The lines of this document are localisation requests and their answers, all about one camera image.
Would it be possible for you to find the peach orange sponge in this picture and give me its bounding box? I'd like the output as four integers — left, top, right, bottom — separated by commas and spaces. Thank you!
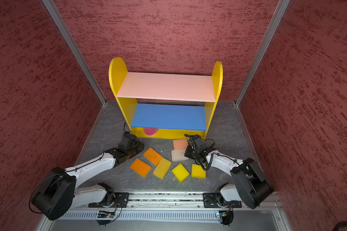
173, 138, 188, 150

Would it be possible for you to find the white sponge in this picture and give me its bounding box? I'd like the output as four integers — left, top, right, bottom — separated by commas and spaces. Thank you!
171, 149, 189, 162

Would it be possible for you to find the round pink smiley sponge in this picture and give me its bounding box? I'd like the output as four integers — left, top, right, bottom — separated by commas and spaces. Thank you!
143, 128, 158, 137

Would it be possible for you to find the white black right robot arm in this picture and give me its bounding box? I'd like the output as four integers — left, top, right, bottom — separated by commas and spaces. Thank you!
184, 134, 274, 209

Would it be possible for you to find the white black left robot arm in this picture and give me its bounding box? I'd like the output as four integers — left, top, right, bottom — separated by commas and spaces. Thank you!
29, 132, 145, 220

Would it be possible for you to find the yellow shelf with coloured boards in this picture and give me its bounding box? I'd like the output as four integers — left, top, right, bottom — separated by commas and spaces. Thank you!
109, 57, 223, 140

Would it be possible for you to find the bright yellow square sponge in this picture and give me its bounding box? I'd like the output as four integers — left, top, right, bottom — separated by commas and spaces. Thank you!
191, 164, 206, 179

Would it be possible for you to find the orange sponge lower left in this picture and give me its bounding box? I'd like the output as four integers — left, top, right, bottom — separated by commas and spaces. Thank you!
130, 158, 151, 178

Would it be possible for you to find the orange sponge upper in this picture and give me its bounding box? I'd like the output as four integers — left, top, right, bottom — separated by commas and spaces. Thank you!
143, 147, 163, 166

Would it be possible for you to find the bright yellow diamond sponge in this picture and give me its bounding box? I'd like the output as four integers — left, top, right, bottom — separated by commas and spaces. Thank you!
172, 164, 190, 183

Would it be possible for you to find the pale yellow sponge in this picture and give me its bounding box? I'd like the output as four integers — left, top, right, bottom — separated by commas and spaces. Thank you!
153, 158, 172, 180

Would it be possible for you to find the right circuit board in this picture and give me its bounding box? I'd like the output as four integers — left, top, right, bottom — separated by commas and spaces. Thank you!
218, 211, 234, 219

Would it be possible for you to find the circuit board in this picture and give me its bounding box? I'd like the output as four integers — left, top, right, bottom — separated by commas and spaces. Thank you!
97, 211, 116, 219
218, 211, 234, 219

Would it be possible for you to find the left circuit board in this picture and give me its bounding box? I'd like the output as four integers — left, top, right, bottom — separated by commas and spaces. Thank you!
97, 211, 116, 219

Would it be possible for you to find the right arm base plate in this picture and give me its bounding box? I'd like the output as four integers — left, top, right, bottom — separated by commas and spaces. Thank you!
202, 192, 242, 209

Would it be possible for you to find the aluminium mounting rail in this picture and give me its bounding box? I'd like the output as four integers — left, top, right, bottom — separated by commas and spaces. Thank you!
50, 190, 282, 211

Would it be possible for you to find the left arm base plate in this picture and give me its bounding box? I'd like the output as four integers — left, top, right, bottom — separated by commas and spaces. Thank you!
88, 192, 130, 208

